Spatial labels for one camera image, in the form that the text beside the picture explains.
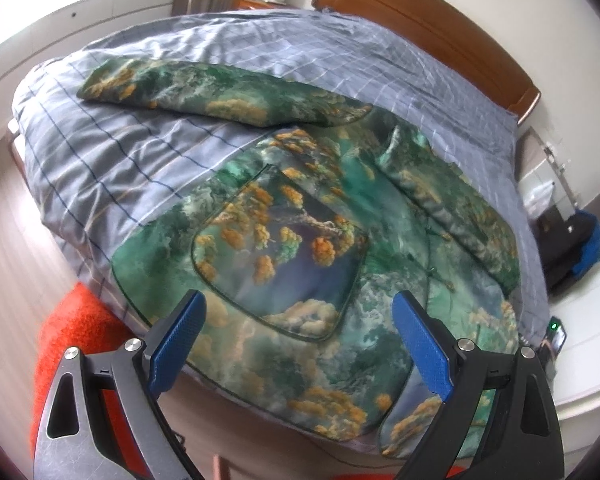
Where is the green printed padded jacket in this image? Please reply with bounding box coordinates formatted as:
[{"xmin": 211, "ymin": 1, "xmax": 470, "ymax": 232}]
[{"xmin": 76, "ymin": 57, "xmax": 523, "ymax": 461}]

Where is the grey and white desk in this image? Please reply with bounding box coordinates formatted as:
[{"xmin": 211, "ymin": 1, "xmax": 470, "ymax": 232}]
[{"xmin": 515, "ymin": 127, "xmax": 581, "ymax": 221}]

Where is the black phone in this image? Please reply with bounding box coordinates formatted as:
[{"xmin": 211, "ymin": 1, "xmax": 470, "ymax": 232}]
[{"xmin": 540, "ymin": 317, "xmax": 568, "ymax": 361}]

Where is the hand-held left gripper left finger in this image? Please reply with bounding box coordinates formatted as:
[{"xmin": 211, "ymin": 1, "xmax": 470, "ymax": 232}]
[{"xmin": 32, "ymin": 289, "xmax": 208, "ymax": 480}]

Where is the wooden bed headboard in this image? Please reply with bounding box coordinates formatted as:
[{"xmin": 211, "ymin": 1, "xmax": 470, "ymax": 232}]
[{"xmin": 312, "ymin": 0, "xmax": 541, "ymax": 126}]

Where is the white window seat cabinet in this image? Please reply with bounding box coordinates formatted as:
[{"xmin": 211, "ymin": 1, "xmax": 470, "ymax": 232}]
[{"xmin": 0, "ymin": 0, "xmax": 176, "ymax": 101}]

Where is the wooden nightstand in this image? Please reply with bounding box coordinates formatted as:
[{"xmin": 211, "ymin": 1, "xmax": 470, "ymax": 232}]
[{"xmin": 230, "ymin": 0, "xmax": 301, "ymax": 11}]

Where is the black and blue bag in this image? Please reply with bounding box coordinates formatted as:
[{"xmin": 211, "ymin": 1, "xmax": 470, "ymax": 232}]
[{"xmin": 537, "ymin": 210, "xmax": 598, "ymax": 296}]

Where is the blue garment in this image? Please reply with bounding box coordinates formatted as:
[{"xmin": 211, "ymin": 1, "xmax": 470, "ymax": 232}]
[{"xmin": 572, "ymin": 217, "xmax": 600, "ymax": 283}]

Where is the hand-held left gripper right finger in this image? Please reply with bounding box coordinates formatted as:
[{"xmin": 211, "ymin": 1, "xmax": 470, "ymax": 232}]
[{"xmin": 391, "ymin": 289, "xmax": 563, "ymax": 480}]

